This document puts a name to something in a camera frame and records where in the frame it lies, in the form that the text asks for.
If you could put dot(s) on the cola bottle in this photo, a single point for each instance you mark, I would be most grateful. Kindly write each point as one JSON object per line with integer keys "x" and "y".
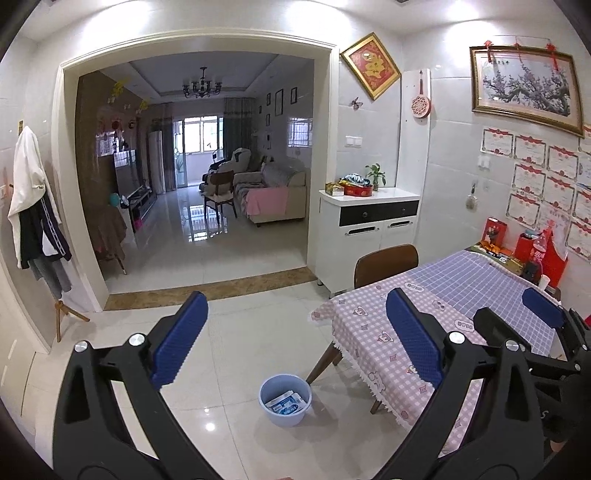
{"x": 534, "y": 267}

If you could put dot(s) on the pink checkered tablecloth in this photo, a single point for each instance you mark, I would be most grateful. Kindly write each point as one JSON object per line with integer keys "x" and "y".
{"x": 363, "y": 332}

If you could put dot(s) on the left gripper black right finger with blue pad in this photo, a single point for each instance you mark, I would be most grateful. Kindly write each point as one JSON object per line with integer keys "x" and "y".
{"x": 482, "y": 420}

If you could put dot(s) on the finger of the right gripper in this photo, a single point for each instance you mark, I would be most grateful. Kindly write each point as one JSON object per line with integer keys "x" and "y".
{"x": 554, "y": 311}

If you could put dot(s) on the gold framed blossom painting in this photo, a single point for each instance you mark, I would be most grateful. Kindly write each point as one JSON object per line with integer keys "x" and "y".
{"x": 538, "y": 85}

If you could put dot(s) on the purple grid table mat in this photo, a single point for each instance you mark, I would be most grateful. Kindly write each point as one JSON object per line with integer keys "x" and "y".
{"x": 469, "y": 281}

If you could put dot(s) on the black chandelier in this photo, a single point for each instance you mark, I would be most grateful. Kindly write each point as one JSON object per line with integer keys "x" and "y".
{"x": 202, "y": 87}

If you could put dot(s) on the white black sideboard cabinet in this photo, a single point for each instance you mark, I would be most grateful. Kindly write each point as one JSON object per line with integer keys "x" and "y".
{"x": 352, "y": 227}

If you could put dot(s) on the red cat gift bag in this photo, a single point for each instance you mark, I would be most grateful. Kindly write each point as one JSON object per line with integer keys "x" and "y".
{"x": 552, "y": 264}

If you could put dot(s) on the living room wooden chair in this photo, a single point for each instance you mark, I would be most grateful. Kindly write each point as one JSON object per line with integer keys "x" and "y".
{"x": 220, "y": 191}

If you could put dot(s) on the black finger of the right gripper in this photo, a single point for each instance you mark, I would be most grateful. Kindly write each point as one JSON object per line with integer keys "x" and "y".
{"x": 562, "y": 386}

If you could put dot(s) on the hanging clothes on rack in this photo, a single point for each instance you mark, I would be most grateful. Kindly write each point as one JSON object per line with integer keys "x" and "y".
{"x": 39, "y": 243}

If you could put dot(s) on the gold framed red picture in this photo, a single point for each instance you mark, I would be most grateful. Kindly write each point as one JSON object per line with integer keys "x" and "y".
{"x": 372, "y": 64}

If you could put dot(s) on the wooden table leg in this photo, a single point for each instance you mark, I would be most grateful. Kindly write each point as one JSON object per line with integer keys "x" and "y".
{"x": 331, "y": 356}

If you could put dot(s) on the brown wooden chair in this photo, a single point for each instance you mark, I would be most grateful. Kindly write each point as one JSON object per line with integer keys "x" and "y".
{"x": 382, "y": 264}

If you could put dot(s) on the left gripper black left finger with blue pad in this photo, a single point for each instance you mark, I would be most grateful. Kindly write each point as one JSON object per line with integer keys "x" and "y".
{"x": 90, "y": 438}

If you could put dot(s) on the white paper cup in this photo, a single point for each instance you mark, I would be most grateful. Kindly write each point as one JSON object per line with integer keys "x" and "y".
{"x": 543, "y": 282}

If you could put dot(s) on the white blue carton box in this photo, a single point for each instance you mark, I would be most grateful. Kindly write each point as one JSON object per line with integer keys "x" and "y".
{"x": 288, "y": 403}

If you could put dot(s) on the beige sofa pink blanket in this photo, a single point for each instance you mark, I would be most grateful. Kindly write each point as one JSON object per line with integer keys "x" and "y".
{"x": 277, "y": 192}

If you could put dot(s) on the red round wall ornament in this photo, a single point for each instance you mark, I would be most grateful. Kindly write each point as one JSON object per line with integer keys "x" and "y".
{"x": 421, "y": 103}

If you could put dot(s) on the light blue trash bin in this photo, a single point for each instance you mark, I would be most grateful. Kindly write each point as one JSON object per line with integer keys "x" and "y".
{"x": 278, "y": 384}

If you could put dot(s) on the potted green plant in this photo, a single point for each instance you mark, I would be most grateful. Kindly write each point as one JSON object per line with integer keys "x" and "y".
{"x": 376, "y": 176}

